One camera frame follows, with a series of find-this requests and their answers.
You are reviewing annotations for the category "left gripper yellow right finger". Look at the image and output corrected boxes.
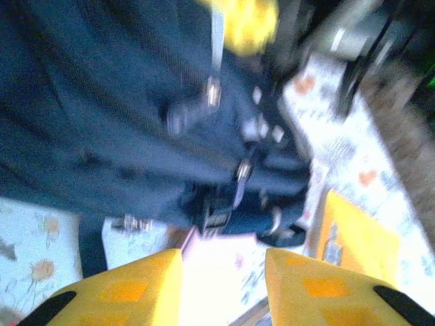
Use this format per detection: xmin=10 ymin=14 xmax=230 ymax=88
xmin=264 ymin=247 xmax=435 ymax=326

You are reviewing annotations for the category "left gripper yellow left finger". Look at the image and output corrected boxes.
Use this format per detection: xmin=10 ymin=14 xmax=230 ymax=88
xmin=16 ymin=249 xmax=184 ymax=326

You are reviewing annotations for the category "yellow book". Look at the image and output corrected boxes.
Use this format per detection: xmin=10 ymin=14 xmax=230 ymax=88
xmin=315 ymin=188 xmax=404 ymax=285

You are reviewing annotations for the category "pink pencil case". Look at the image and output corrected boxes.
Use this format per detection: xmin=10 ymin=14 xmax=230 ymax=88
xmin=176 ymin=226 xmax=269 ymax=323

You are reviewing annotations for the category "navy blue backpack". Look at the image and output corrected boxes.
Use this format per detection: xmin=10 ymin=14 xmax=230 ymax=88
xmin=0 ymin=0 xmax=312 ymax=278

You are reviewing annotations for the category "floral tablecloth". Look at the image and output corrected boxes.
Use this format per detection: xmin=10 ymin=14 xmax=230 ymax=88
xmin=0 ymin=50 xmax=435 ymax=326

